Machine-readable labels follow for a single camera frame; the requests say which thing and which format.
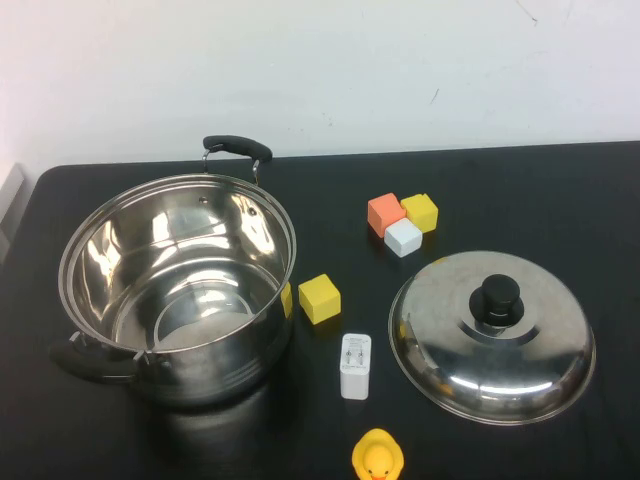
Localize steel lid with black knob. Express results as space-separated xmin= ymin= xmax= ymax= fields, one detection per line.
xmin=388 ymin=250 xmax=597 ymax=427

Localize yellow cube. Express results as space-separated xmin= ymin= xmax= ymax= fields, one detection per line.
xmin=399 ymin=193 xmax=440 ymax=234
xmin=297 ymin=273 xmax=343 ymax=326

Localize orange cube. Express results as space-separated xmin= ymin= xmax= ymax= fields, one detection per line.
xmin=367 ymin=193 xmax=407 ymax=237

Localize white cube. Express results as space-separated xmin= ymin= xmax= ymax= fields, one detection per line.
xmin=383 ymin=217 xmax=424 ymax=259

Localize white power adapter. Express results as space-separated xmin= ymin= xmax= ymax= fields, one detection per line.
xmin=339 ymin=332 xmax=373 ymax=401

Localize yellow rubber duck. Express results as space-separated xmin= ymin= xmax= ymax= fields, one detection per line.
xmin=351 ymin=428 xmax=406 ymax=480

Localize stainless steel pot black handles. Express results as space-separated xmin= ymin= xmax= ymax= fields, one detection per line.
xmin=48 ymin=134 xmax=298 ymax=409

